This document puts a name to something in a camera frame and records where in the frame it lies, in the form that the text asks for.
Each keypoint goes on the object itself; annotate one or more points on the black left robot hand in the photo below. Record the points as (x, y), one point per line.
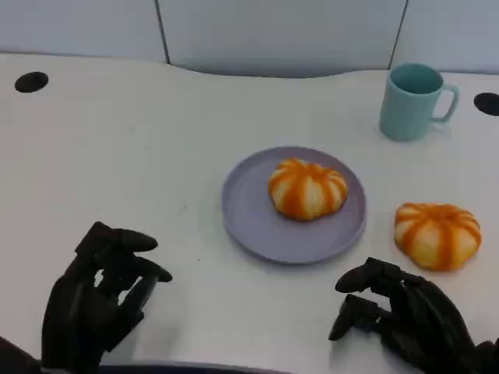
(78, 311)

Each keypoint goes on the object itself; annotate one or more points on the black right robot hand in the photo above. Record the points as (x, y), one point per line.
(425, 323)

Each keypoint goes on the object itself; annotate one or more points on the orange and white bread roll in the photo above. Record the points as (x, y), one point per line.
(308, 191)
(436, 235)

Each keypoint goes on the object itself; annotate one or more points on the lilac plate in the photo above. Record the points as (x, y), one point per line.
(249, 218)

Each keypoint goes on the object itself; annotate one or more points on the pale green mug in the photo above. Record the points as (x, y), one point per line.
(405, 113)

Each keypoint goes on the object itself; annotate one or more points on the grey partition panel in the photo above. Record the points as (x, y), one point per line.
(280, 35)
(78, 27)
(452, 31)

